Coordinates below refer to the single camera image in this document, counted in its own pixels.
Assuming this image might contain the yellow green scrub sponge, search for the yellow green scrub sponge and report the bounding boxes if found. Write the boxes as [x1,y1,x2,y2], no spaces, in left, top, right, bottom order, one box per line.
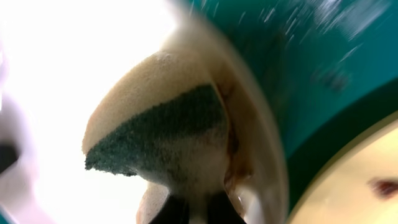
[81,50,230,223]

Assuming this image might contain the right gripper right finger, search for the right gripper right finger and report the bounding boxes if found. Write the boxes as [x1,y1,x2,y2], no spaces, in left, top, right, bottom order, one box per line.
[207,191,246,224]

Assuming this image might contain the yellow-green rimmed plate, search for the yellow-green rimmed plate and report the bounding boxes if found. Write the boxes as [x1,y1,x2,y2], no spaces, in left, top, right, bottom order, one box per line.
[288,121,397,224]

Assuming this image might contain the teal plastic tray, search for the teal plastic tray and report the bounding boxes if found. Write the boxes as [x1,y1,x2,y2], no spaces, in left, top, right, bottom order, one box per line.
[187,0,397,207]

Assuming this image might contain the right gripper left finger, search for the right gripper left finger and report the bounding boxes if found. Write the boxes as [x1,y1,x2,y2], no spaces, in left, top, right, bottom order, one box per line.
[149,194,190,224]

